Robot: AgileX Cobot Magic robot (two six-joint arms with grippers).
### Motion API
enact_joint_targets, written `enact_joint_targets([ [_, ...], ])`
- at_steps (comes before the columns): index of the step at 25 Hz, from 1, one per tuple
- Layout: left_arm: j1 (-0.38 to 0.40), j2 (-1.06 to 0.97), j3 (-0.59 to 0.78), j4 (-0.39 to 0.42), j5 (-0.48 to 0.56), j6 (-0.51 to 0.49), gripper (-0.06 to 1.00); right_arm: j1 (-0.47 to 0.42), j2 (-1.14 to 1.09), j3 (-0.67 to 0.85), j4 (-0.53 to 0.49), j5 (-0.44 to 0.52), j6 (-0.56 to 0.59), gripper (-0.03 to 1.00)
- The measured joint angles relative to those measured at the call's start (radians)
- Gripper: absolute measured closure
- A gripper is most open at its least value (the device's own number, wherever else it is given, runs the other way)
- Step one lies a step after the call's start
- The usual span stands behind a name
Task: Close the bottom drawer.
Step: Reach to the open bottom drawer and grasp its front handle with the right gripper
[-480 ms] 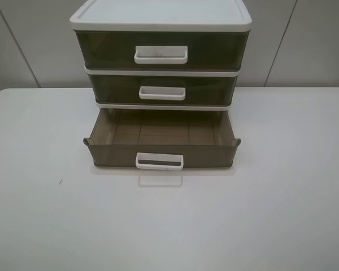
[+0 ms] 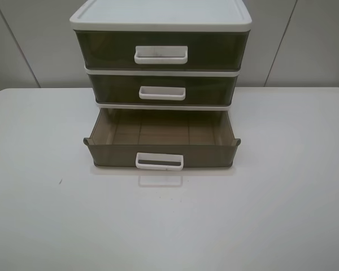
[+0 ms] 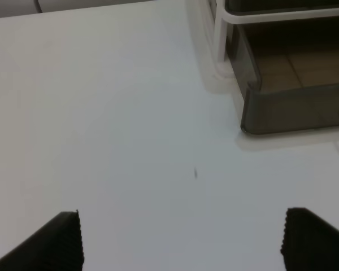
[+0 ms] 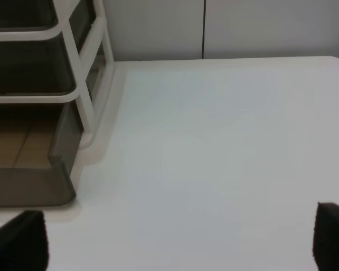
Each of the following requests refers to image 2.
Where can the smoky drawer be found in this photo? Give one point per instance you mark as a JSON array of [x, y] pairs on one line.
[[189, 139], [163, 90], [187, 51]]

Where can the white plastic drawer cabinet frame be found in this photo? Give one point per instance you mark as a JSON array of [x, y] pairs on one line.
[[162, 16]]

